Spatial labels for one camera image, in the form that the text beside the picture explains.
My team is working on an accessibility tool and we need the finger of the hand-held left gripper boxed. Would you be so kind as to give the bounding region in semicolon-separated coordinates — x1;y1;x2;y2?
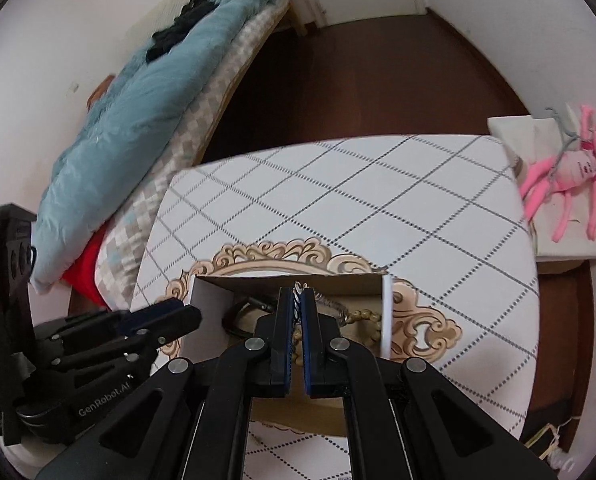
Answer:
50;305;203;376
33;297;189;346

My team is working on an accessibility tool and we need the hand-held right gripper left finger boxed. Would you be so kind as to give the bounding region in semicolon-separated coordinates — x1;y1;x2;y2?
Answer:
35;286;295;480

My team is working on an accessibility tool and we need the white diamond-pattern tablecloth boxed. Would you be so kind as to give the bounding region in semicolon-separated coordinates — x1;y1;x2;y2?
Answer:
130;133;541;480

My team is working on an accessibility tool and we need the pink plush toy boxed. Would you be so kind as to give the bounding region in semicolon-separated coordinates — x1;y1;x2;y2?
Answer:
519;105;596;244

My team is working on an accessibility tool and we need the light blue blanket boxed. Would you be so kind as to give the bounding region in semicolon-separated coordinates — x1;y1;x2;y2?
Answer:
30;0;299;295

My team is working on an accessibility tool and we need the silver chain necklace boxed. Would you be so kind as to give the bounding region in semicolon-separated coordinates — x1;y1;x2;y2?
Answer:
292;282;343;319

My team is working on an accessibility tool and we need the red cloth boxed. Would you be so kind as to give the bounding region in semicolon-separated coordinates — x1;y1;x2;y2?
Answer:
59;232;110;309

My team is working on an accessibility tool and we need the orange pillow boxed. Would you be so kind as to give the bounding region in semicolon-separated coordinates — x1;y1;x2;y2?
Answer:
85;74;117;112

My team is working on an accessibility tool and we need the wooden bead bracelet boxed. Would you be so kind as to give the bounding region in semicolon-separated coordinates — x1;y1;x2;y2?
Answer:
290;309;385;361

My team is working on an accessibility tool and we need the cardboard box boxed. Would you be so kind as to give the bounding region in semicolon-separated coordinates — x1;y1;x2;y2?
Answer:
182;270;395;436

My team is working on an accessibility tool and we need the black bangle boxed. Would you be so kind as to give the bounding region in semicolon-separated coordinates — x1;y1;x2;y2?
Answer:
221;298;259;339

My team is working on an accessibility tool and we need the black cloth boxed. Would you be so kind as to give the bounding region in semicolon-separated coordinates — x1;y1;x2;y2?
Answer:
145;0;219;64

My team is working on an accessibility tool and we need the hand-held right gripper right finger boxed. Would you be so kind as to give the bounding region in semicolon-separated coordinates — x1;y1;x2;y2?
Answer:
300;289;559;480

